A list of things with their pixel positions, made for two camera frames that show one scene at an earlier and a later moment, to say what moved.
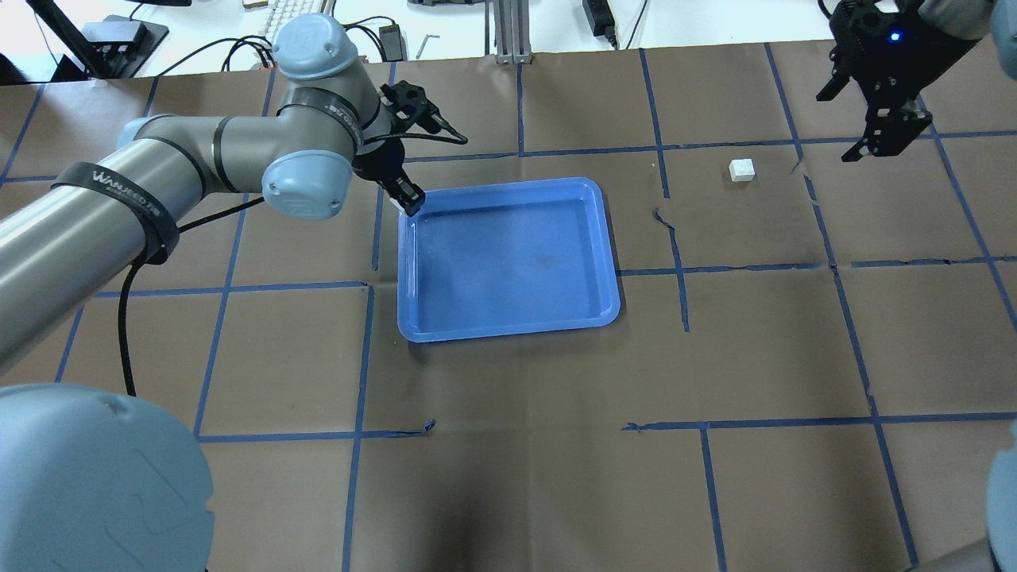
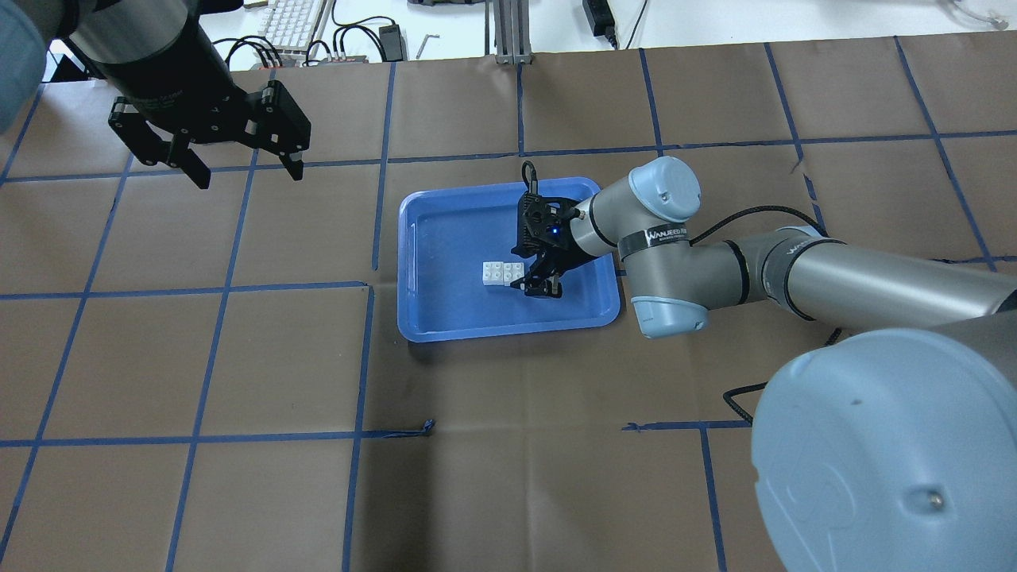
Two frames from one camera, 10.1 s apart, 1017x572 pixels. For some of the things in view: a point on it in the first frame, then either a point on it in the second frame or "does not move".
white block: (741, 170) -> (512, 271)
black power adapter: (601, 19) does not move
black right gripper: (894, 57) -> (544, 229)
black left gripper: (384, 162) -> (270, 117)
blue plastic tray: (507, 260) does not move
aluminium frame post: (512, 28) does not move
